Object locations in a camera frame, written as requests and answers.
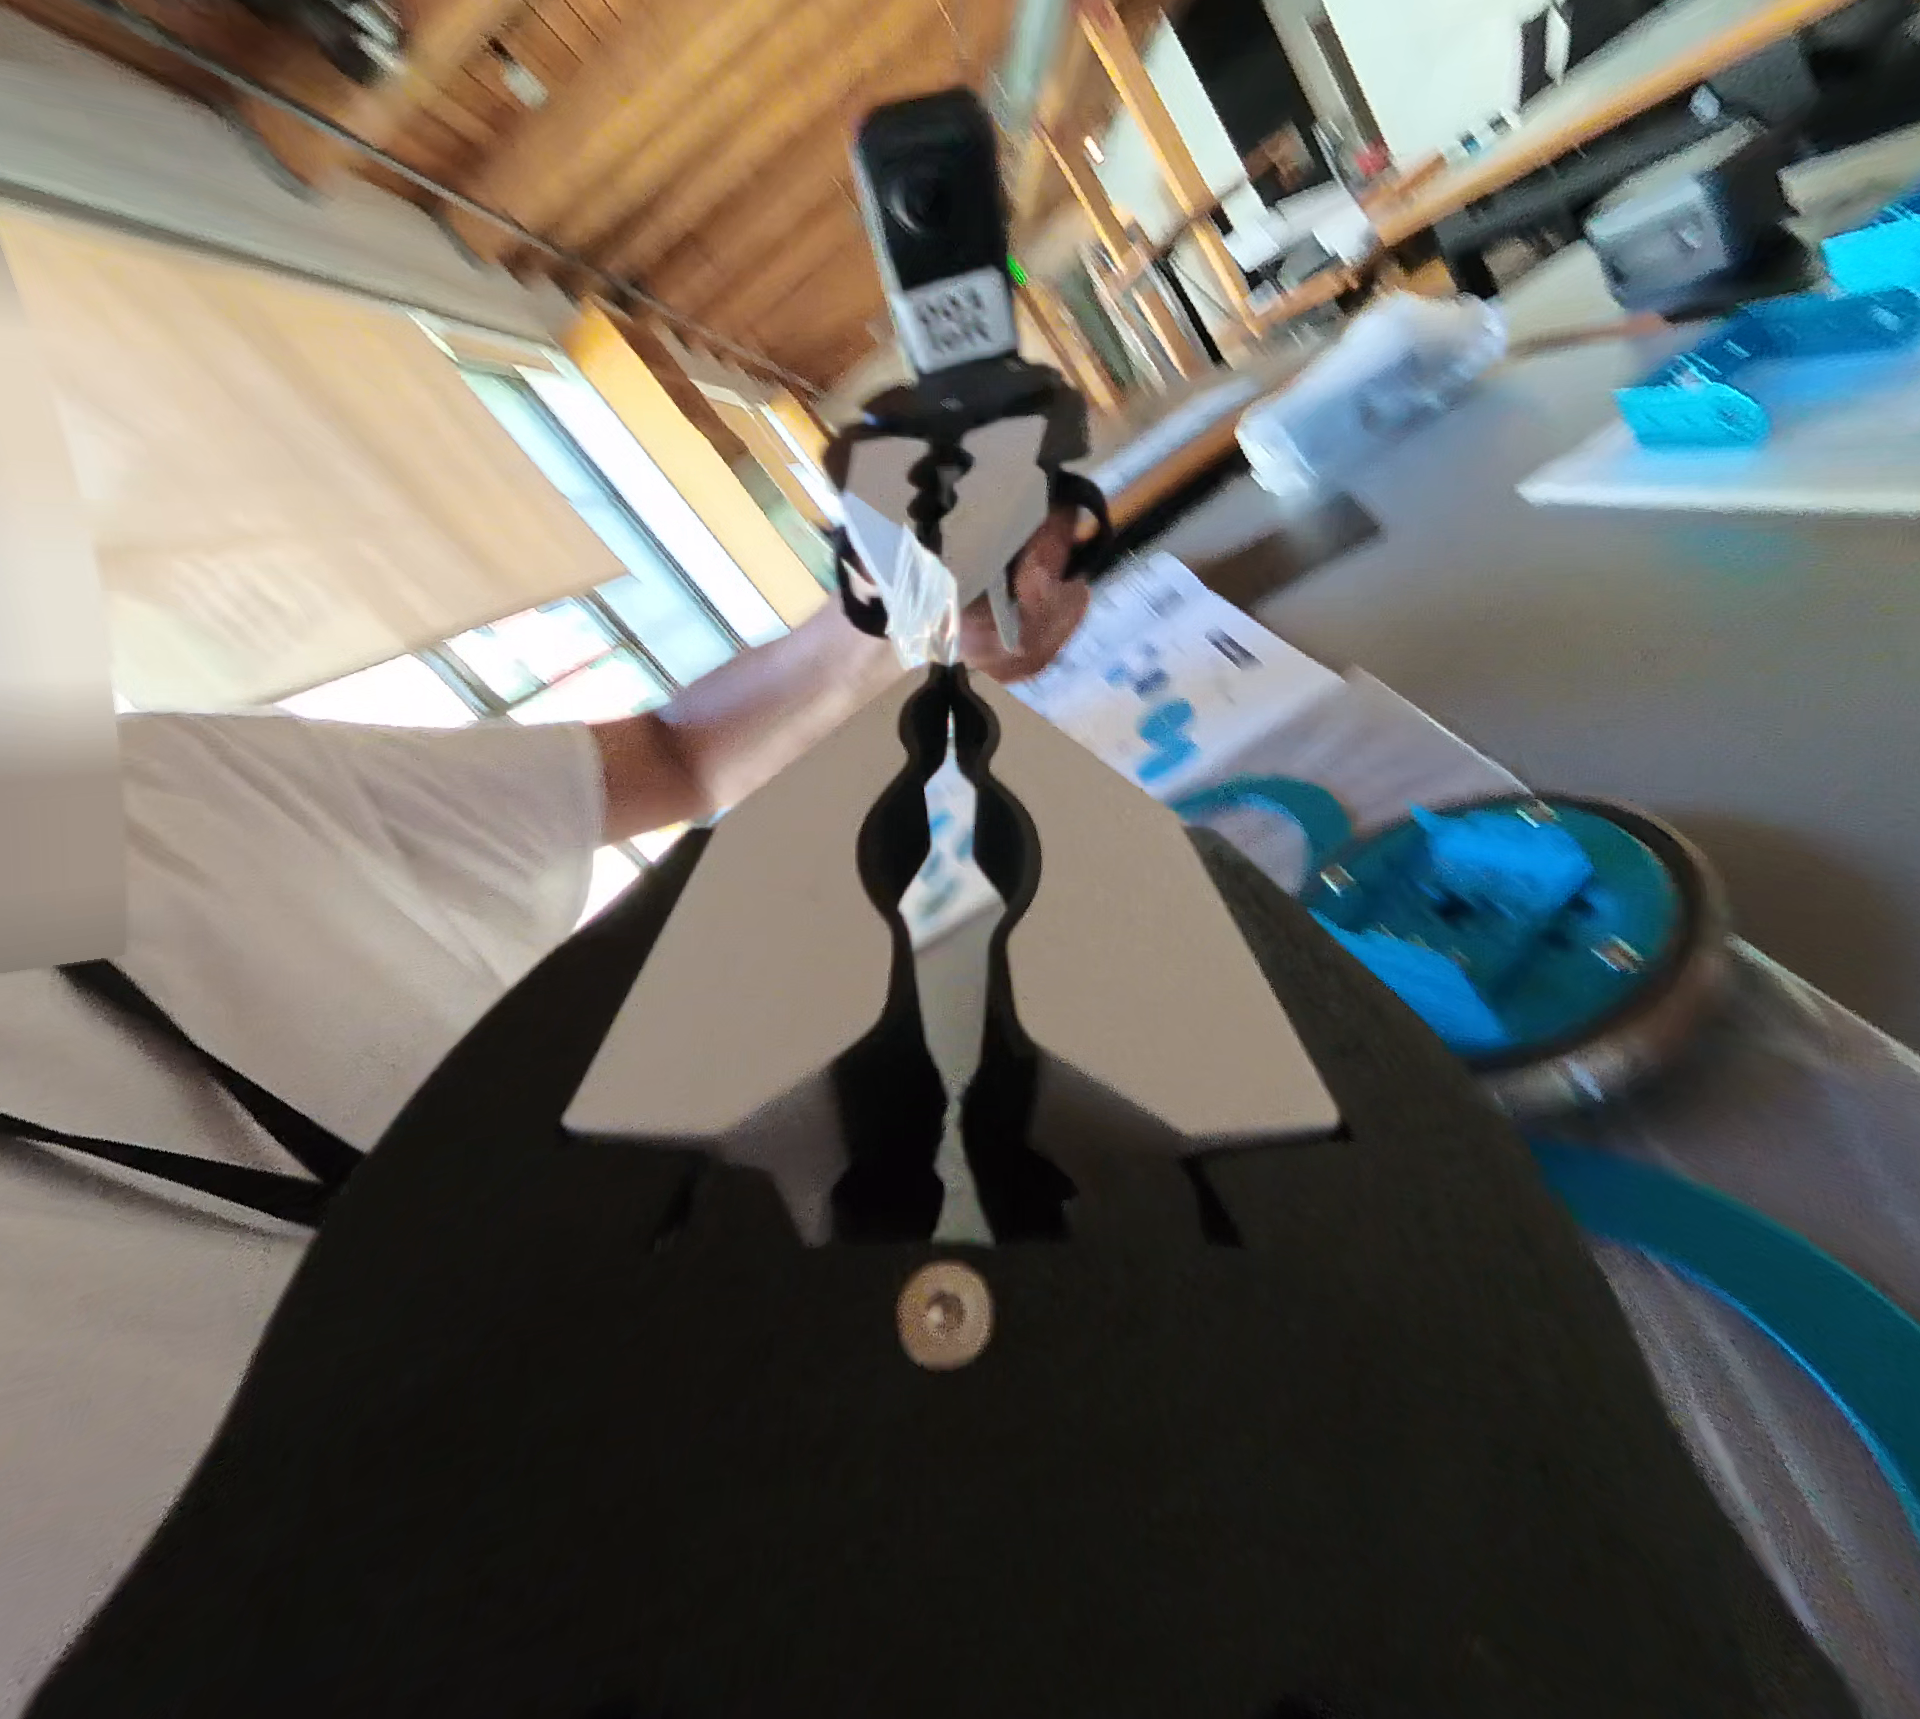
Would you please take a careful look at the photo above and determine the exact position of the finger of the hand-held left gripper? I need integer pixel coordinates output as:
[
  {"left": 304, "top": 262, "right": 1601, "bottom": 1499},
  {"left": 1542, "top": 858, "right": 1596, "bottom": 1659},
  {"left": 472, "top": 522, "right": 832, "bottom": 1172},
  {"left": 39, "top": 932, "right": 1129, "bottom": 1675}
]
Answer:
[
  {"left": 943, "top": 418, "right": 1056, "bottom": 606},
  {"left": 832, "top": 434, "right": 948, "bottom": 600}
]

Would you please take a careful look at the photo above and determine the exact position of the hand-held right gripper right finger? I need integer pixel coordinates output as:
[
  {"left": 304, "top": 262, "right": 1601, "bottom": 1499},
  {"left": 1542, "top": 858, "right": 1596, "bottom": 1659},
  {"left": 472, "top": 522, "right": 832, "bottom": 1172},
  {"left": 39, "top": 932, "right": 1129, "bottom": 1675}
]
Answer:
[{"left": 948, "top": 666, "right": 1342, "bottom": 1248}]

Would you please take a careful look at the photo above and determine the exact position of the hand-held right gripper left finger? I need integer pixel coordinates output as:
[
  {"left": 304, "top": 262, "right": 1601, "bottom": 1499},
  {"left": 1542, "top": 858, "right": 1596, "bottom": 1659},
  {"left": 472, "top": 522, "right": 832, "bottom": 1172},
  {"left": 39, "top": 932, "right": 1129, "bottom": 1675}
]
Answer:
[{"left": 562, "top": 670, "right": 961, "bottom": 1248}]

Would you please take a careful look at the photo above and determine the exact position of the small labelled clear bag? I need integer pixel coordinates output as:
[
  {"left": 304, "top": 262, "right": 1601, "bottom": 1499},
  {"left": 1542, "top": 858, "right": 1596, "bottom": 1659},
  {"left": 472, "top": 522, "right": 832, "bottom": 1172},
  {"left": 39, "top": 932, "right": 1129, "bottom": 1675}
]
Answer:
[{"left": 875, "top": 532, "right": 973, "bottom": 674}]

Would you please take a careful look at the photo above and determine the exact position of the teal metal ring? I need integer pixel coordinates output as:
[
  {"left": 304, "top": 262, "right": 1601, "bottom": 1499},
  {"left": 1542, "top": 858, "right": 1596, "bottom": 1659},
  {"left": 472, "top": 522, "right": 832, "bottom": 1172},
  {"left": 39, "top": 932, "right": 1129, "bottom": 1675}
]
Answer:
[
  {"left": 1170, "top": 774, "right": 1359, "bottom": 896},
  {"left": 1514, "top": 1126, "right": 1920, "bottom": 1525}
]

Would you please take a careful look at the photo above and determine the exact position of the round bearing with blue bracket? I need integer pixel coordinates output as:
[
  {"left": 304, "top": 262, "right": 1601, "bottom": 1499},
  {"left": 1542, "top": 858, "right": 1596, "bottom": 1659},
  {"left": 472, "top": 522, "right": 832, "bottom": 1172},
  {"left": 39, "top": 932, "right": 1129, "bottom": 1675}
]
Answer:
[{"left": 1296, "top": 790, "right": 1728, "bottom": 1114}]

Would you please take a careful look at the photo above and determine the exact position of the large clear plastic bag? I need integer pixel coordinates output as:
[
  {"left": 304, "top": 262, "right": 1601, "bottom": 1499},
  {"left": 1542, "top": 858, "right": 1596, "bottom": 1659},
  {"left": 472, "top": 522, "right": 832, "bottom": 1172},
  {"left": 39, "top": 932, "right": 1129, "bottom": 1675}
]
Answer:
[{"left": 1199, "top": 662, "right": 1920, "bottom": 1719}]

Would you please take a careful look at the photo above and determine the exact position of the person's left forearm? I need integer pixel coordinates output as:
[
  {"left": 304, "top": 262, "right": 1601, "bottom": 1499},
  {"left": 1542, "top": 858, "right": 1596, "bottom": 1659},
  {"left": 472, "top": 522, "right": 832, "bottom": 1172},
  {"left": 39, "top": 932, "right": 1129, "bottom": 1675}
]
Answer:
[{"left": 591, "top": 616, "right": 978, "bottom": 836}]

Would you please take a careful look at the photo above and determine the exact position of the grey desk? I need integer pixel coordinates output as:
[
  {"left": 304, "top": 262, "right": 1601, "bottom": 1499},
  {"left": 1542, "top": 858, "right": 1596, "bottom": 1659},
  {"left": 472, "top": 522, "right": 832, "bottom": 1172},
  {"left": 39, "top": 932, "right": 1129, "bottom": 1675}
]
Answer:
[{"left": 1033, "top": 144, "right": 1920, "bottom": 1719}]

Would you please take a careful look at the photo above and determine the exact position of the person's left hand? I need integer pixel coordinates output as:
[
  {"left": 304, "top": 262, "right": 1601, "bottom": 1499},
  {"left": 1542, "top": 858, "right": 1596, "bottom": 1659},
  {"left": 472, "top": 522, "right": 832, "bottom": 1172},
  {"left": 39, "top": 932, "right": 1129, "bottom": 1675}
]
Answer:
[{"left": 960, "top": 502, "right": 1097, "bottom": 686}]

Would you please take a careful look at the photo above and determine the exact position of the assembly manual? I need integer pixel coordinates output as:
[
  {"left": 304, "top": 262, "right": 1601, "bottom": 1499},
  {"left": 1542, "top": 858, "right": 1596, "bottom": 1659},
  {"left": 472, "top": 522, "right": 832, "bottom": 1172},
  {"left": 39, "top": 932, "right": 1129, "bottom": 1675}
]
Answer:
[{"left": 900, "top": 550, "right": 1351, "bottom": 956}]

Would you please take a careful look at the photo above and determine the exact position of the large window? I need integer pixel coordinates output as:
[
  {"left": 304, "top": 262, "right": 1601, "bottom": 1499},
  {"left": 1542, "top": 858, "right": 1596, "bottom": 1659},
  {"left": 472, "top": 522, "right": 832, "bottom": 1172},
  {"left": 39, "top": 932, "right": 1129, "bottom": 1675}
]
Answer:
[{"left": 275, "top": 354, "right": 789, "bottom": 724}]

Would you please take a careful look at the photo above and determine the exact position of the black flat pad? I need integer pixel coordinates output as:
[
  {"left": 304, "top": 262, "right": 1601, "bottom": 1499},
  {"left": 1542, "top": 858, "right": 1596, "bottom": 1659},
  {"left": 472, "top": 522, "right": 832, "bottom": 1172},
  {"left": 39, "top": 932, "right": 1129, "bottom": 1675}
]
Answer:
[{"left": 1184, "top": 502, "right": 1381, "bottom": 604}]

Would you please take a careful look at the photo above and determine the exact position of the plastic-wrapped grey device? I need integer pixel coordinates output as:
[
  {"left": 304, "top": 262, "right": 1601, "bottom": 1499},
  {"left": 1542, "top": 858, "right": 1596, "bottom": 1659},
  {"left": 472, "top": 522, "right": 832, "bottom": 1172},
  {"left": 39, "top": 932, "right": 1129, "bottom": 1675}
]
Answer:
[{"left": 1235, "top": 294, "right": 1510, "bottom": 498}]

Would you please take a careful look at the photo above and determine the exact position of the black digital device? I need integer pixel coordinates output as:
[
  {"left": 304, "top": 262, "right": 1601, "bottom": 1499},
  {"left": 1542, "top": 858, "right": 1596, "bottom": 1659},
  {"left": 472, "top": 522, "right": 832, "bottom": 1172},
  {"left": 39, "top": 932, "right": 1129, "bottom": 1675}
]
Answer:
[{"left": 1581, "top": 166, "right": 1801, "bottom": 282}]

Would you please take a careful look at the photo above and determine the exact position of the white foam sheet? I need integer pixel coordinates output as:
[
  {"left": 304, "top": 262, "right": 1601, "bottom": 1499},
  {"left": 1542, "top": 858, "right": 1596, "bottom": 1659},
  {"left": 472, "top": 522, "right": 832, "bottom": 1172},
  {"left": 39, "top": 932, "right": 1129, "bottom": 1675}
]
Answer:
[{"left": 1514, "top": 294, "right": 1920, "bottom": 514}]

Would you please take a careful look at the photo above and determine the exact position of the blue round-end U bracket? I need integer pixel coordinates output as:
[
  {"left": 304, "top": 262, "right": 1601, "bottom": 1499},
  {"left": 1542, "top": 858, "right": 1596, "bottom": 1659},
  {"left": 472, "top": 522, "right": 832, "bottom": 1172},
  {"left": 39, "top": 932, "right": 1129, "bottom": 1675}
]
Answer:
[
  {"left": 1612, "top": 376, "right": 1764, "bottom": 454},
  {"left": 1680, "top": 292, "right": 1920, "bottom": 396}
]

